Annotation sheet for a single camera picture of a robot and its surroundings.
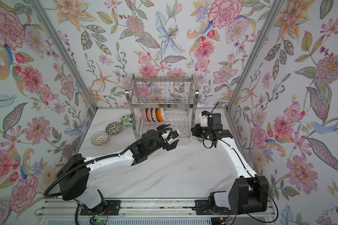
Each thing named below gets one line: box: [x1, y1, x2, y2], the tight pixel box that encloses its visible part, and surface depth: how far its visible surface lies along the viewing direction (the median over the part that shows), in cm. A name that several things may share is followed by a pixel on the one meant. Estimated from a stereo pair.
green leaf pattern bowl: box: [120, 113, 133, 128], surface depth 112 cm
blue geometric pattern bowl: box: [150, 107, 158, 122], surface depth 103 cm
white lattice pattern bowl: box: [90, 131, 109, 147], surface depth 102 cm
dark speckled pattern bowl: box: [105, 121, 123, 136], surface depth 107 cm
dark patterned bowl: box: [145, 107, 154, 122], surface depth 103 cm
